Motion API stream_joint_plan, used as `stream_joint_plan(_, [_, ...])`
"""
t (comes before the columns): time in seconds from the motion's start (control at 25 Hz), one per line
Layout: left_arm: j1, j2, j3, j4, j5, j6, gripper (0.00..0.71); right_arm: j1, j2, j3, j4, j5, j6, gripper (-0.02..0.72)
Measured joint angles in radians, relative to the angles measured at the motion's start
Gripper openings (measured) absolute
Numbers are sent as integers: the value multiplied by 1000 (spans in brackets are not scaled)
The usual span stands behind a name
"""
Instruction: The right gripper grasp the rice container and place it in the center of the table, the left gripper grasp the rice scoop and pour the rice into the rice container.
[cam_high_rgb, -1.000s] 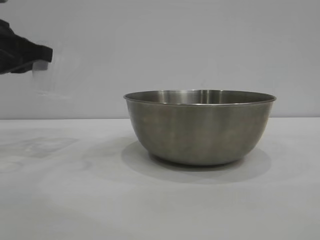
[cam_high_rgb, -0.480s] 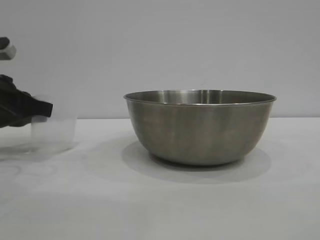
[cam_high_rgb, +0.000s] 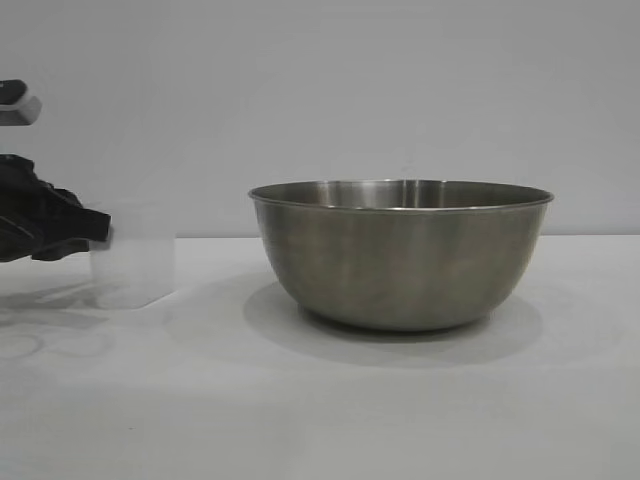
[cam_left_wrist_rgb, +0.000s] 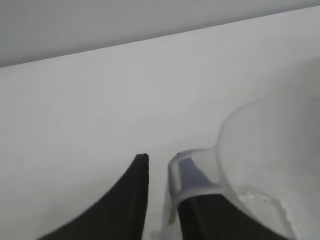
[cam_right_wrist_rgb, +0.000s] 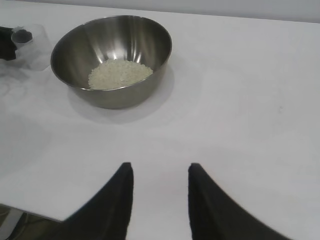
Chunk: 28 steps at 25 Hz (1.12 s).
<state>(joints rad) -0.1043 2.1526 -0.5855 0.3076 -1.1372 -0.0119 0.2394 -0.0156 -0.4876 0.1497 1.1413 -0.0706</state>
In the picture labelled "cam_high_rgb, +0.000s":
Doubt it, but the clear plastic measuring cup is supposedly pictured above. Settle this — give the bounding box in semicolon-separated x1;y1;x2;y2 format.
89;198;177;310

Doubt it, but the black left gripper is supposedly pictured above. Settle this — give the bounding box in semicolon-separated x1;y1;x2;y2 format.
0;154;112;264

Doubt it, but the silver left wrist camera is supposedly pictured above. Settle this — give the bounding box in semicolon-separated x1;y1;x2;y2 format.
0;78;44;127

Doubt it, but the stainless steel mixing bowl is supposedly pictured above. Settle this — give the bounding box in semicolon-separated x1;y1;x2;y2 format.
248;178;555;333

